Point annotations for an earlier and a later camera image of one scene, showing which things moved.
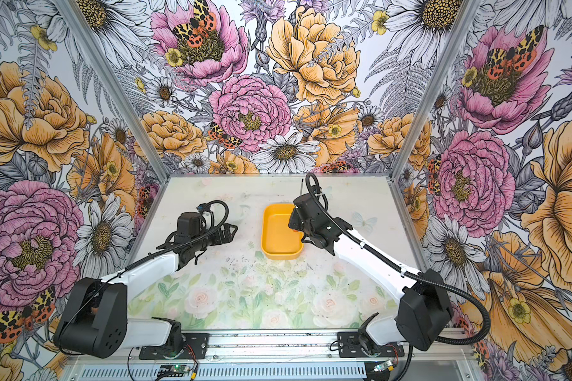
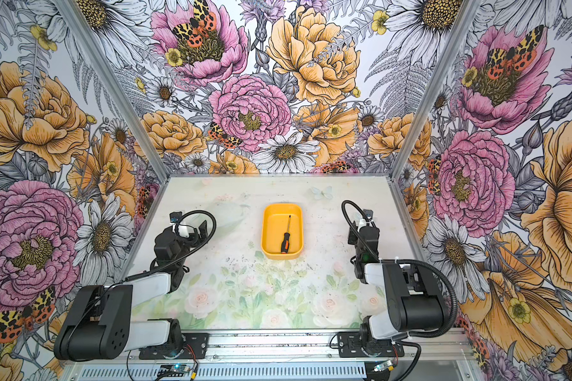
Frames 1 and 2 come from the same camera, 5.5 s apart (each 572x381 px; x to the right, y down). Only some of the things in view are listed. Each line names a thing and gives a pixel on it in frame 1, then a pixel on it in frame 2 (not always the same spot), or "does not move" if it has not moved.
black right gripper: x=293 y=221 -> x=353 y=232
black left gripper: x=219 y=240 -> x=195 y=236
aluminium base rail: x=284 y=355 does not move
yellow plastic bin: x=278 y=240 does not move
